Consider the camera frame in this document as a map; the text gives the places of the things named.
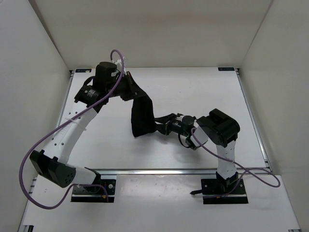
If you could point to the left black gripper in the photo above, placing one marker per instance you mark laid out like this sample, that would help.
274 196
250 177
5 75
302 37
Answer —
135 89

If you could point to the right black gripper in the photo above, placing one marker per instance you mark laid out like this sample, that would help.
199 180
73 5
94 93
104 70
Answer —
165 128

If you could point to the black skirt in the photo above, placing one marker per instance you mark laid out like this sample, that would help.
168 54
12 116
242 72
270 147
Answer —
142 116

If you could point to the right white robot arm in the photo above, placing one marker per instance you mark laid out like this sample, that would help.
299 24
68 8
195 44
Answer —
194 132

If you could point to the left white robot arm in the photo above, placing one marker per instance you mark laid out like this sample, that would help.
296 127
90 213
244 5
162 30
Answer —
52 161

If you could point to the left blue label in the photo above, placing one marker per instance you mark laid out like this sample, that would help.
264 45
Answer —
83 70

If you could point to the blue label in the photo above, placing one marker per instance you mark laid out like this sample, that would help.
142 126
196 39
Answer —
226 69
83 70

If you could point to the right blue label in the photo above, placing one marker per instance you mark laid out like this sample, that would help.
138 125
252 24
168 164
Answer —
226 69

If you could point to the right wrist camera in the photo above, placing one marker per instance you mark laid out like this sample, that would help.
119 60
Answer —
188 121

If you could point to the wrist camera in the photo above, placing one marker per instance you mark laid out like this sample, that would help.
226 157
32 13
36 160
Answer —
188 121
105 76

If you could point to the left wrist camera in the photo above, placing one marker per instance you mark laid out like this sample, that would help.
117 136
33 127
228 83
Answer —
105 76

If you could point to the aluminium rail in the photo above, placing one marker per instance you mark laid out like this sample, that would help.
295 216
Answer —
172 171

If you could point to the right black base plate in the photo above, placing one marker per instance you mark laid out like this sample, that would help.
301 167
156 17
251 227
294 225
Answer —
213 192

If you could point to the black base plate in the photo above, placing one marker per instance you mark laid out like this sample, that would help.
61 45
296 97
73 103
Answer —
95 194
213 192

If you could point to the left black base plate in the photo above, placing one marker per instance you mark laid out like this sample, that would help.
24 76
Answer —
95 194

